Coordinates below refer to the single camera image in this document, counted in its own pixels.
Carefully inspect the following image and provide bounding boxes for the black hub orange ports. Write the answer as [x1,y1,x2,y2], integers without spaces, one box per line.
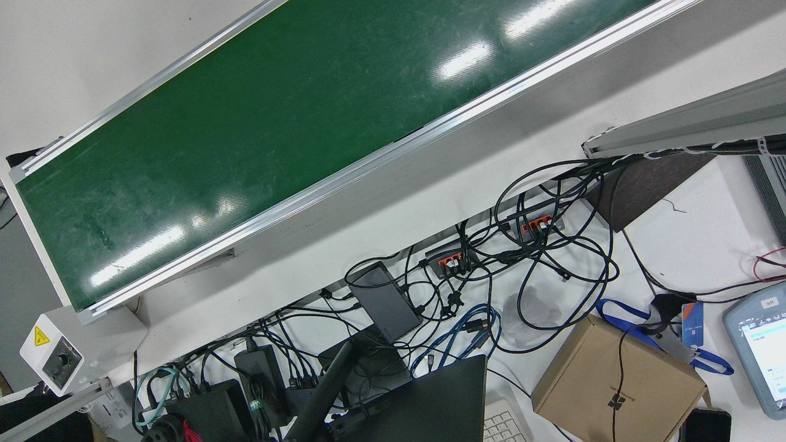
[425,238,480,278]

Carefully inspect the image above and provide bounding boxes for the grey docking hub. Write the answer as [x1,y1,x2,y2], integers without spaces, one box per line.
[348,262,423,344]

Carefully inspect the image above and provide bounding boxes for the green belt conveyor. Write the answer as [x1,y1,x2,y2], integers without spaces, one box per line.
[0,0,707,326]

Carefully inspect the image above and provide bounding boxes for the grey strip orange ports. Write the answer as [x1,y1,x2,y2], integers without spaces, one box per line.
[497,195,566,238]

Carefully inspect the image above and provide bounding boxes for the black flat device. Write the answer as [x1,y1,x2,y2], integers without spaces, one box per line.
[318,331,411,406]

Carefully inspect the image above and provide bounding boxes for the crumpled clear plastic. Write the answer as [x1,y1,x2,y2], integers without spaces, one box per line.
[504,289,562,333]

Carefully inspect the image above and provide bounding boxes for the black pole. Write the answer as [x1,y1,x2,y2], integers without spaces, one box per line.
[286,341,357,442]

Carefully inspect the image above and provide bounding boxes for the black monitor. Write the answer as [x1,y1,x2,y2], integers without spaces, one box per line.
[329,354,488,442]

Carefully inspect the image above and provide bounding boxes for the black power adapter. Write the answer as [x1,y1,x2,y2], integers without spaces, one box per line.
[235,345,289,425]

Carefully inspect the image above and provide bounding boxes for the white keyboard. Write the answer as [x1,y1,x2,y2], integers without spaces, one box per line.
[482,399,532,442]

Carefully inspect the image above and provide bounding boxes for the brown cardboard box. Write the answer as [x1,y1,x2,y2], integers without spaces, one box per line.
[531,314,708,438]

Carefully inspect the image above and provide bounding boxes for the dark brown panel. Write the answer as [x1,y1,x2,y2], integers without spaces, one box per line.
[586,153,716,233]

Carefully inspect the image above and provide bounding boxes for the black electronics box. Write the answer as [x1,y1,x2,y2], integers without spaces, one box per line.
[166,379,255,442]

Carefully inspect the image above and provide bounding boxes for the aluminium extrusion beam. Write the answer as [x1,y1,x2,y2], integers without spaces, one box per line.
[582,68,786,159]

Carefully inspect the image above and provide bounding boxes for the blue white id card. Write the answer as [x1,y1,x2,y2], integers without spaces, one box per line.
[681,301,704,348]

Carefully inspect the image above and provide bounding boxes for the white conveyor controller box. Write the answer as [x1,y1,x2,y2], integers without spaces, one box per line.
[20,305,148,397]

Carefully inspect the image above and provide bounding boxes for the black phone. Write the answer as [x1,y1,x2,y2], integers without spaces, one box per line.
[679,407,733,442]

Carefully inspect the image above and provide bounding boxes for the grey ribbed device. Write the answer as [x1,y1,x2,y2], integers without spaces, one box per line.
[743,153,786,246]

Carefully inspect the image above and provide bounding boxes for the grey teach pendant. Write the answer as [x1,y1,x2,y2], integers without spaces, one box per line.
[723,281,786,420]

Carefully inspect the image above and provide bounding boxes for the blue cable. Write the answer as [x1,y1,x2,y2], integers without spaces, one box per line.
[409,304,503,378]

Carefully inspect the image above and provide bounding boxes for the blue lanyard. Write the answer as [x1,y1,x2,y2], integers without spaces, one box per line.
[596,299,734,375]

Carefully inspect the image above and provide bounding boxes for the black cable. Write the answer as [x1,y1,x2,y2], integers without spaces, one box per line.
[611,325,655,442]
[621,228,786,301]

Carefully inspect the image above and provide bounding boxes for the teal cable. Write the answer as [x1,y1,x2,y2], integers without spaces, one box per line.
[134,365,192,428]

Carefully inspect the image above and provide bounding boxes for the black wheel red wire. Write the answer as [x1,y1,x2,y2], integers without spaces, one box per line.
[142,414,203,442]

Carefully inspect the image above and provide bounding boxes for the red cable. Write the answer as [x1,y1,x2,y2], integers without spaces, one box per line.
[753,247,786,283]

